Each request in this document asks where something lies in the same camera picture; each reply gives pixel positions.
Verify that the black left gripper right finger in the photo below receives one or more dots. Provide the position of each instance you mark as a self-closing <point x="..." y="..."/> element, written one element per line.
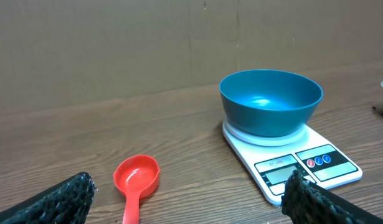
<point x="304" y="202"/>

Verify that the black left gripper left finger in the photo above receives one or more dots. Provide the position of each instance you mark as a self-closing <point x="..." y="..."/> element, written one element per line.
<point x="66" y="202"/>

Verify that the red plastic scoop blue handle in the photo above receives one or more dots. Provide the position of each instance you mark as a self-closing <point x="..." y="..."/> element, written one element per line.
<point x="136" y="177"/>

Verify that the white digital kitchen scale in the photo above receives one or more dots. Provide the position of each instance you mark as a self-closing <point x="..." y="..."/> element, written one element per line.
<point x="270" y="161"/>

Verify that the teal plastic bowl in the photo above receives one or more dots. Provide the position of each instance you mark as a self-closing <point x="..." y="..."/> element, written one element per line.
<point x="269" y="103"/>

